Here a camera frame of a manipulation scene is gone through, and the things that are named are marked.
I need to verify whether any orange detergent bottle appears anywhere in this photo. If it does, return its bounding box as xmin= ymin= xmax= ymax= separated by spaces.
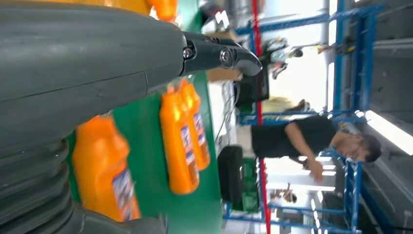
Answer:
xmin=71 ymin=115 xmax=142 ymax=223
xmin=147 ymin=0 xmax=179 ymax=22
xmin=159 ymin=85 xmax=200 ymax=195
xmin=179 ymin=79 xmax=211 ymax=171

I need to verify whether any yellow taped board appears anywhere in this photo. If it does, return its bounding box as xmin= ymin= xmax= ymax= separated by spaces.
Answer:
xmin=32 ymin=0 xmax=152 ymax=15

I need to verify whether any cardboard box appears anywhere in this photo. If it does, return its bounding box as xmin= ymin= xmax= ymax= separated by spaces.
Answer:
xmin=206 ymin=30 xmax=243 ymax=82

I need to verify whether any black device with antenna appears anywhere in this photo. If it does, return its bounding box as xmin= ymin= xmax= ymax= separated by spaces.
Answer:
xmin=235 ymin=61 xmax=270 ymax=112

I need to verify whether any black carrying case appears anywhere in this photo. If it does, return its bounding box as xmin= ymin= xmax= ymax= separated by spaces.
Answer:
xmin=218 ymin=146 xmax=244 ymax=204

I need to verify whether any green plastic crate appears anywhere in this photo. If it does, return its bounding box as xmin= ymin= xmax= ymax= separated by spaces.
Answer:
xmin=232 ymin=158 xmax=259 ymax=212

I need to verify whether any person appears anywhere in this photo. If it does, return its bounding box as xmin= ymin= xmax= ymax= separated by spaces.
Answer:
xmin=251 ymin=115 xmax=383 ymax=185

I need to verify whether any blue metal shelving rack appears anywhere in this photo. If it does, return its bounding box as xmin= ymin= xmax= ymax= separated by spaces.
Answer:
xmin=235 ymin=0 xmax=385 ymax=127
xmin=223 ymin=150 xmax=364 ymax=234

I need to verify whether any black cable bundle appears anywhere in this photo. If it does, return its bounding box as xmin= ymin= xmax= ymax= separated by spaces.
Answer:
xmin=215 ymin=82 xmax=241 ymax=148

